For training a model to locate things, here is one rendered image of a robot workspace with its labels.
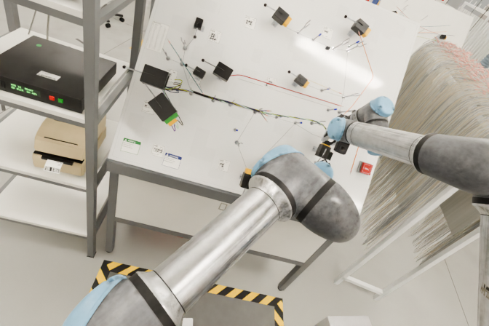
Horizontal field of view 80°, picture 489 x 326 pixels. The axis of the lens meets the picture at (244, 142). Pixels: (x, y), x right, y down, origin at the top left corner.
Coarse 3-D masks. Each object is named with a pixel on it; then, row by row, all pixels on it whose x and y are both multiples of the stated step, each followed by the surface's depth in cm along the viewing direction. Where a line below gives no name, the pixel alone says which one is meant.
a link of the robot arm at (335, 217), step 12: (336, 192) 58; (324, 204) 56; (336, 204) 56; (348, 204) 58; (312, 216) 57; (324, 216) 56; (336, 216) 56; (348, 216) 57; (312, 228) 59; (324, 228) 57; (336, 228) 57; (348, 228) 58; (336, 240) 60; (348, 240) 62
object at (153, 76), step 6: (144, 66) 108; (150, 66) 108; (144, 72) 108; (150, 72) 108; (156, 72) 108; (162, 72) 109; (168, 72) 109; (144, 78) 108; (150, 78) 108; (156, 78) 109; (162, 78) 109; (168, 78) 114; (150, 84) 109; (156, 84) 109; (162, 84) 109
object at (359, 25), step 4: (344, 16) 126; (352, 20) 126; (356, 20) 128; (360, 20) 125; (356, 24) 125; (360, 24) 125; (364, 24) 125; (352, 28) 127; (356, 28) 126; (360, 28) 125; (364, 28) 125; (352, 32) 132; (356, 32) 128; (360, 32) 126; (364, 32) 125
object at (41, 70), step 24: (24, 48) 115; (48, 48) 120; (72, 48) 126; (0, 72) 101; (24, 72) 105; (48, 72) 110; (72, 72) 114; (24, 96) 105; (48, 96) 104; (72, 96) 105
